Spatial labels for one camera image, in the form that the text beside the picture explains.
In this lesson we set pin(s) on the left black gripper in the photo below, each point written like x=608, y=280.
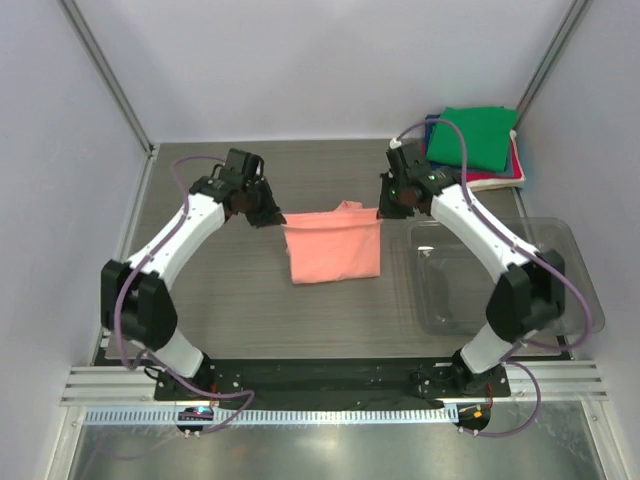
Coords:
x=270, y=214

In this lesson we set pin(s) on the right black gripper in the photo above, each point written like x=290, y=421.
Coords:
x=387, y=209

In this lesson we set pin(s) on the salmon pink t-shirt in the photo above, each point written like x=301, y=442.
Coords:
x=337, y=245

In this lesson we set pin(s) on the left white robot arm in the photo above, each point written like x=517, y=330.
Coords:
x=135, y=294

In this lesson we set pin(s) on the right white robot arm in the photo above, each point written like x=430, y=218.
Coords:
x=528, y=293

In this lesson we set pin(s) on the folded blue t-shirt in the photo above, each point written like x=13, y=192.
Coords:
x=431, y=120

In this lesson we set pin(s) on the folded cream t-shirt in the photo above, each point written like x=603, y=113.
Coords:
x=516, y=181

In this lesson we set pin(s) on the folded green t-shirt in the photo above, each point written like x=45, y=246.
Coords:
x=486, y=131

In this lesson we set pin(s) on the folded red t-shirt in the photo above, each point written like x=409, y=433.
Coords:
x=472, y=175

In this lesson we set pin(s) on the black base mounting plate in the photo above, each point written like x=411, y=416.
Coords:
x=303, y=380

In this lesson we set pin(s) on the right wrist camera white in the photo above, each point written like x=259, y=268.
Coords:
x=395, y=144

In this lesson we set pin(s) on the left aluminium frame post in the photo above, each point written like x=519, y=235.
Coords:
x=96, y=55

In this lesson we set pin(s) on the aluminium frame post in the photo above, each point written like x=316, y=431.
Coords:
x=96, y=55
x=568, y=26

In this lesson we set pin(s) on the white slotted cable duct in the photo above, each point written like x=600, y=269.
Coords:
x=194, y=416

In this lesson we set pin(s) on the right aluminium frame post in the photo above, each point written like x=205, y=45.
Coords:
x=568, y=26

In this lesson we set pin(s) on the aluminium front rail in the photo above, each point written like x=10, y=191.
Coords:
x=557, y=380

